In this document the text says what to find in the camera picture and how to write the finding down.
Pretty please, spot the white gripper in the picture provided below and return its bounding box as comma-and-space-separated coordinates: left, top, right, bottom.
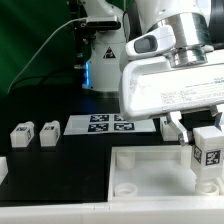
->
119, 50, 224, 146

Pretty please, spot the white square table top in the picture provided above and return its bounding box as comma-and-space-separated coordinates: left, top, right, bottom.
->
108, 145, 224, 201

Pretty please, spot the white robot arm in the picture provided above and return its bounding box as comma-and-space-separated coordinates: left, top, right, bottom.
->
80, 0, 224, 145

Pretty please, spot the white sheet with markers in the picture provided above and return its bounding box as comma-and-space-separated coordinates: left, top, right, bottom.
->
64, 114, 156, 135

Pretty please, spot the white front obstacle bar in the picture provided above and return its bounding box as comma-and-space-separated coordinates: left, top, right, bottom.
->
0, 198, 224, 224

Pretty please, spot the white obstacle bar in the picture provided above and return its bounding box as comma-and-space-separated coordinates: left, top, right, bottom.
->
0, 157, 8, 185
0, 198, 224, 224

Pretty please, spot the white left obstacle bar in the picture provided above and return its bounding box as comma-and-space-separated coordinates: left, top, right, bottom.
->
0, 157, 8, 185

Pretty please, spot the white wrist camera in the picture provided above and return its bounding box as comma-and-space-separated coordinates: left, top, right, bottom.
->
124, 25, 176, 60

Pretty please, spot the grey rear camera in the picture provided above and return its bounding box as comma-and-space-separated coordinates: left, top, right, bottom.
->
86, 16, 121, 30

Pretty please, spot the black cable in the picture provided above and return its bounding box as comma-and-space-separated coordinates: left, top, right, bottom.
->
9, 69, 84, 93

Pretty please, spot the grey camera cable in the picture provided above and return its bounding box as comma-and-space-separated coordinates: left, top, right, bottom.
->
7, 18, 88, 95

